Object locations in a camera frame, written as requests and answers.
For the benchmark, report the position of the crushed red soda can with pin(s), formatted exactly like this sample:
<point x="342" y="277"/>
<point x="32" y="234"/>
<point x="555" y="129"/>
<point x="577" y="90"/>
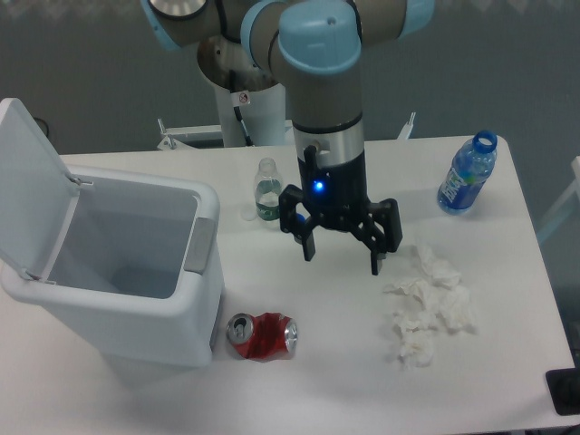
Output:
<point x="262" y="337"/>

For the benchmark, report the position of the white furniture at right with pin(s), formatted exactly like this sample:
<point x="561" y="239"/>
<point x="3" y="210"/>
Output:
<point x="562" y="209"/>

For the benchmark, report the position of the black device at edge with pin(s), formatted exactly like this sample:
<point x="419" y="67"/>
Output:
<point x="563" y="385"/>

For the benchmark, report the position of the clear bottle green label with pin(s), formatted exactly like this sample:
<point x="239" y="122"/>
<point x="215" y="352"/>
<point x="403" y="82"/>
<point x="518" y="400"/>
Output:
<point x="268" y="186"/>

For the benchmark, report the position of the crumpled white tissue paper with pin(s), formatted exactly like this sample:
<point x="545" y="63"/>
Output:
<point x="432" y="300"/>

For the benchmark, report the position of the blue plastic drink bottle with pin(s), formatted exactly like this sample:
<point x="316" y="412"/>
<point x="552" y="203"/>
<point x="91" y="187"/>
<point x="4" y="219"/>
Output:
<point x="470" y="168"/>

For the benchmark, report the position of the blue bottle cap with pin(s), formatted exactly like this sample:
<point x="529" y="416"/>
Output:
<point x="300" y="219"/>

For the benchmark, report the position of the white open trash bin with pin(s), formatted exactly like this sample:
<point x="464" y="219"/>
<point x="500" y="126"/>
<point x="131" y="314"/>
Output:
<point x="127" y="261"/>

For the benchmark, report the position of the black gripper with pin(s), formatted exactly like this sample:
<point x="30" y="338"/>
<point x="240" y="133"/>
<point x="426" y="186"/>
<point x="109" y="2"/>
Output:
<point x="334" y="192"/>

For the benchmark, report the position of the white bottle cap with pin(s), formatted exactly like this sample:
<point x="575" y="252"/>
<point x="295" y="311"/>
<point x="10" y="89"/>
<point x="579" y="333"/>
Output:
<point x="248" y="214"/>

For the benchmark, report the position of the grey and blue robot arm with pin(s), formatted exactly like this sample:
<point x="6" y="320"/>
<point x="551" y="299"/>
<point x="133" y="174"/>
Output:
<point x="312" y="48"/>

